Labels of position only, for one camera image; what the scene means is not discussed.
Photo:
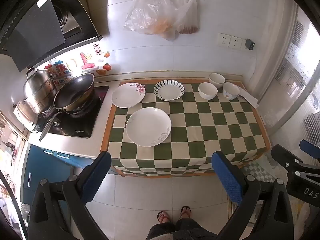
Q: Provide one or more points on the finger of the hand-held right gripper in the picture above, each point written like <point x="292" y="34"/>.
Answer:
<point x="283" y="155"/>
<point x="308" y="147"/>

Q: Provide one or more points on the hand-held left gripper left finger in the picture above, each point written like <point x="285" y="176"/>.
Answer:
<point x="96" y="177"/>

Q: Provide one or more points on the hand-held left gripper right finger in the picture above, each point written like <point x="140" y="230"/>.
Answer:
<point x="228" y="180"/>

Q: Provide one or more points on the large white plate grey flower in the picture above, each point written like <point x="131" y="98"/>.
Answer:
<point x="147" y="127"/>

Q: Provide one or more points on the white bowl with patterned side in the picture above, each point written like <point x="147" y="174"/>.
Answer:
<point x="230" y="91"/>

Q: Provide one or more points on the white plate with pink flowers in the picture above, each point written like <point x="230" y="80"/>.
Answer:
<point x="126" y="96"/>

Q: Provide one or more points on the white bowl with thin rim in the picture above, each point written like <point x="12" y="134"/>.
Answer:
<point x="207" y="91"/>

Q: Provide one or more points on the white plate with dark stripes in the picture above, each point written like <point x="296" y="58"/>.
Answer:
<point x="169" y="91"/>

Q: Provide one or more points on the dark metal grille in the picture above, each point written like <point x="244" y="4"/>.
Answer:
<point x="312" y="123"/>

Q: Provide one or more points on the person's right foot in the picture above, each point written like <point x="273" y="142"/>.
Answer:
<point x="185" y="212"/>

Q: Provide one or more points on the person's foot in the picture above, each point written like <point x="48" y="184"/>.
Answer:
<point x="185" y="212"/>
<point x="163" y="217"/>

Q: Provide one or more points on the blue cabinet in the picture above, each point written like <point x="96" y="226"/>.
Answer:
<point x="42" y="165"/>

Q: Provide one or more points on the black gas stove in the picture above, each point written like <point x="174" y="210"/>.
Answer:
<point x="82" y="122"/>

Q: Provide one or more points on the green checked tablecloth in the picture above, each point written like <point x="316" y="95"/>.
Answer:
<point x="200" y="130"/>

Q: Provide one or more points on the folded white cloth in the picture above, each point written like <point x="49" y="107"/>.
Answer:
<point x="248" y="97"/>

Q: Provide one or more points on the person's left foot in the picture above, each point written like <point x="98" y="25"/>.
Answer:
<point x="163" y="217"/>

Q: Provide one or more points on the window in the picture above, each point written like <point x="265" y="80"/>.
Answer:
<point x="300" y="67"/>

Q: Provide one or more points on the white appliance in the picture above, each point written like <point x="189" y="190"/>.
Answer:
<point x="25" y="120"/>

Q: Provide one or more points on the stainless steel steamer pot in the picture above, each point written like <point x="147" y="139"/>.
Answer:
<point x="37" y="90"/>

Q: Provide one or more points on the black plug adapter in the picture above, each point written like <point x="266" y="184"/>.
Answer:
<point x="249" y="44"/>

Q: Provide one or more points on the black range hood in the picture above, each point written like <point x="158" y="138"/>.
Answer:
<point x="37" y="27"/>

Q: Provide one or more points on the clear plastic bag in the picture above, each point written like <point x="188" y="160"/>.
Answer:
<point x="160" y="10"/>

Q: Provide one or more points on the group of colourful wall stickers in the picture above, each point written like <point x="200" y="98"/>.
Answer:
<point x="86" y="63"/>

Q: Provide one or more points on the white wall socket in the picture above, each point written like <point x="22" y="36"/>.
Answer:
<point x="223" y="40"/>
<point x="235" y="43"/>

